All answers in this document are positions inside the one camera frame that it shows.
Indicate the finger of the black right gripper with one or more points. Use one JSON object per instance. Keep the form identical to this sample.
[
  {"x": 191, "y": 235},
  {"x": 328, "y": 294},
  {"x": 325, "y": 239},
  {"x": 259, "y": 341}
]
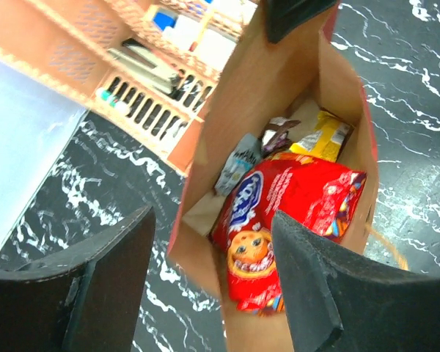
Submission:
[{"x": 283, "y": 16}]

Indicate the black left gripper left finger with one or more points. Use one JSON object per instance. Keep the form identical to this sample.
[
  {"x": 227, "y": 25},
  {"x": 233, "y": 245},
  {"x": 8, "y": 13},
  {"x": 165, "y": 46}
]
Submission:
[{"x": 83, "y": 298}]

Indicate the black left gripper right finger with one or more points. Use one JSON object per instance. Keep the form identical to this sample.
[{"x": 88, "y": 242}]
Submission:
[{"x": 338, "y": 300}]

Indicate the red paper bag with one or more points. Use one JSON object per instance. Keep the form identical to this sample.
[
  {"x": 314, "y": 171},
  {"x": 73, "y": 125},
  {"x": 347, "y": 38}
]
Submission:
[{"x": 335, "y": 200}]

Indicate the yellow snack pack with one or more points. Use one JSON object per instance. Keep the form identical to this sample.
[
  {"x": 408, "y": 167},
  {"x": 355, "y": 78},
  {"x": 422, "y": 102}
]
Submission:
[{"x": 326, "y": 140}]

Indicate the grey stapler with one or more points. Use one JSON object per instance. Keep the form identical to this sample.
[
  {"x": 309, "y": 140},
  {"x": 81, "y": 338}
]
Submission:
[{"x": 143, "y": 64}]

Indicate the peach desk organizer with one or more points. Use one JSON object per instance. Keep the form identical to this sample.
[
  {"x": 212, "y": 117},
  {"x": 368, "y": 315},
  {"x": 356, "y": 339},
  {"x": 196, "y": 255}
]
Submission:
[{"x": 63, "y": 45}]

